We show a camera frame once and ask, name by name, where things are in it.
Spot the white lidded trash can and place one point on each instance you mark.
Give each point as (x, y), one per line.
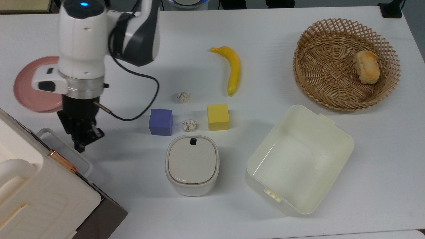
(192, 166)

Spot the black chair base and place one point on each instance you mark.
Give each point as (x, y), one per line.
(232, 4)
(279, 3)

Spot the cream plastic bin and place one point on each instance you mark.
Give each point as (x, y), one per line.
(298, 159)

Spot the brown cabinet side panel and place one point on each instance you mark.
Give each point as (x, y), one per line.
(103, 219)

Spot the wicker basket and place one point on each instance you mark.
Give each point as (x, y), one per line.
(325, 76)

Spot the purple cube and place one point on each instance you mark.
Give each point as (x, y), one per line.
(161, 122)

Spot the copper latch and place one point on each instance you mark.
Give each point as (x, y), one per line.
(62, 161)

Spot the black trash can button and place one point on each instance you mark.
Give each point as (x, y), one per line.
(193, 141)

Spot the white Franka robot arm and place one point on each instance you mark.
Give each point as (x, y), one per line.
(83, 43)

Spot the yellow cube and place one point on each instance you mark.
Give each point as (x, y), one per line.
(218, 117)

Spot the pink plate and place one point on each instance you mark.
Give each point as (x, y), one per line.
(28, 89)

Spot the yellow side table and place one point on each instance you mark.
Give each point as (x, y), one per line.
(25, 5)

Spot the yellow banana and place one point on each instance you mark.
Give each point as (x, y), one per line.
(235, 68)

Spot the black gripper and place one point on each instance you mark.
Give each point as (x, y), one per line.
(79, 116)

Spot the cream storage cabinet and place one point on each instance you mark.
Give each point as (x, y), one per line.
(40, 199)

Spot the black table clamp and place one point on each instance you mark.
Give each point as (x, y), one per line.
(391, 8)

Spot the crumpled paper ball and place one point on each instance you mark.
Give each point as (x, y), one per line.
(189, 125)
(183, 97)

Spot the bread loaf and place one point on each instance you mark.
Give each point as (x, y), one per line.
(366, 67)

